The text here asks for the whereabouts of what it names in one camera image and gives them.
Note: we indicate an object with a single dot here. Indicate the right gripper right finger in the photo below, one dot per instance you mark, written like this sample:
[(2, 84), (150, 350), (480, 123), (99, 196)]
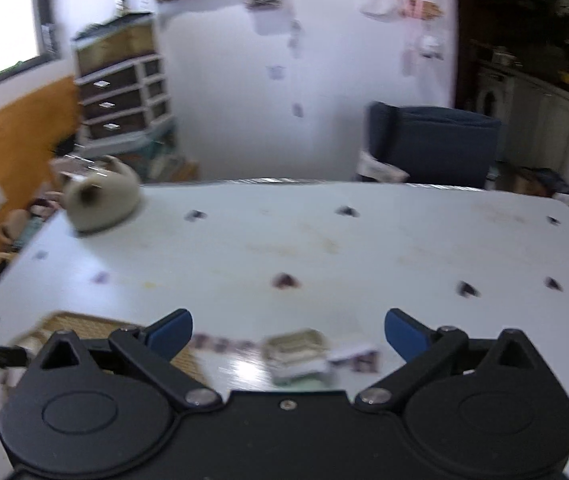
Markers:
[(428, 355)]

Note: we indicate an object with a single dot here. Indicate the grey plastic drawer unit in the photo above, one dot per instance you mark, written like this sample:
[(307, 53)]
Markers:
[(121, 84)]

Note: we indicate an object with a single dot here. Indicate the beige plastic compartment tray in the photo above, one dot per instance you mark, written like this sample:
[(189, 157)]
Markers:
[(298, 355)]

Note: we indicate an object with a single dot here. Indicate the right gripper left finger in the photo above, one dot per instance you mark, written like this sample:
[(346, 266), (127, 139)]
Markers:
[(146, 353)]

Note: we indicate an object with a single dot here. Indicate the white washing machine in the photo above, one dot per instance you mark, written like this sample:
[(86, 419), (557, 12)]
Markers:
[(495, 96)]

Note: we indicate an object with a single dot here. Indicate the beige ceramic cat figurine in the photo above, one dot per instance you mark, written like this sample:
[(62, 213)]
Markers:
[(105, 194)]

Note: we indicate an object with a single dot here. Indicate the beige woven plastic basket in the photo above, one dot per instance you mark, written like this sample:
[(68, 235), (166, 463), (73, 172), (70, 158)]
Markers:
[(92, 327)]

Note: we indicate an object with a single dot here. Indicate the dark blue armchair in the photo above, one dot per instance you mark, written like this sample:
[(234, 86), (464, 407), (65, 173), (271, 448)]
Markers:
[(428, 145)]

